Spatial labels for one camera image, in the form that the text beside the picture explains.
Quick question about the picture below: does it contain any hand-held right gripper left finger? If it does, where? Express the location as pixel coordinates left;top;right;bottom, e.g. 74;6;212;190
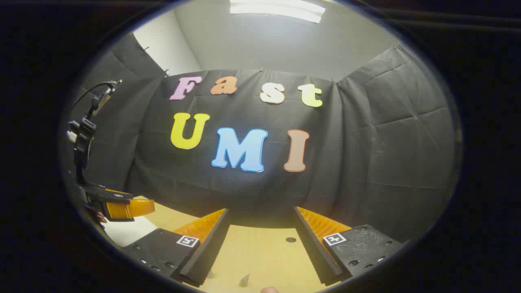
120;208;230;288

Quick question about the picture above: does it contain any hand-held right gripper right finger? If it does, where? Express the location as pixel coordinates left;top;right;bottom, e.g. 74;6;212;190
293;206;404;286

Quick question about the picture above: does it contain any black backdrop cloth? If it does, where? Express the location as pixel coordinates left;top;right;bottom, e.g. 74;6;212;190
67;33;458;245

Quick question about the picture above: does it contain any ceiling light panel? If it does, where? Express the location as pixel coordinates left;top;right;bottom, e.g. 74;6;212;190
230;0;326;24

